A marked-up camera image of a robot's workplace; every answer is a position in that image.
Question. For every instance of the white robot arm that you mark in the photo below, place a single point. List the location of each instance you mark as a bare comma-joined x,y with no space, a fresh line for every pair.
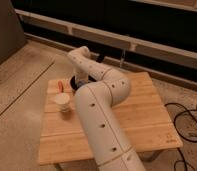
111,148

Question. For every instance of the dark ceramic bowl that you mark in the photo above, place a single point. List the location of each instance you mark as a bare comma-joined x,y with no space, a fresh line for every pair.
75,86

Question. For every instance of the orange carrot toy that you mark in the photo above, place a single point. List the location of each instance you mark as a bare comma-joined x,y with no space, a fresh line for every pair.
60,86

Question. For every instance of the white paper cup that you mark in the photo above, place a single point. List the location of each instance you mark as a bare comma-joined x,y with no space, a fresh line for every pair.
62,100

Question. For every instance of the wooden table board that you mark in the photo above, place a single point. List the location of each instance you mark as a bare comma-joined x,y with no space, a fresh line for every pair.
143,117

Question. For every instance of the grey cabinet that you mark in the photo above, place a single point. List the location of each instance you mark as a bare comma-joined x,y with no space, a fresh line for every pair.
12,36

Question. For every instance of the white window frame rail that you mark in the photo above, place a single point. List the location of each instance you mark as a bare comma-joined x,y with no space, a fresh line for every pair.
139,46

